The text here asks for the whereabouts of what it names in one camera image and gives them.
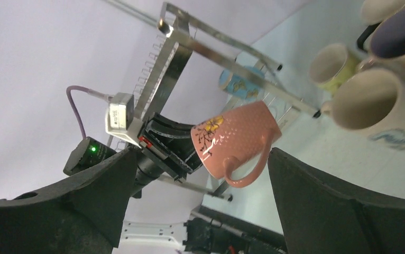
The orange-red cup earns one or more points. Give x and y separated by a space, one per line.
233 138

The black mug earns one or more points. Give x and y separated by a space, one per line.
373 13

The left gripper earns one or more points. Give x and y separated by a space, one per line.
115 175

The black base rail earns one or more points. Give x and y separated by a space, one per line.
211 231

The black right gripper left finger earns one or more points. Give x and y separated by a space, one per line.
64 217

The cream decorated mug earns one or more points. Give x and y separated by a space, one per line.
371 104

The yellow-green mug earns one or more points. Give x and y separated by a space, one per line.
333 65

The blue-rimmed cup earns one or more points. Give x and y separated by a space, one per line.
239 87

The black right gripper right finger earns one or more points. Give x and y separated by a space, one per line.
321 213

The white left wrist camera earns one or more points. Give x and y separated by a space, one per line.
120 121

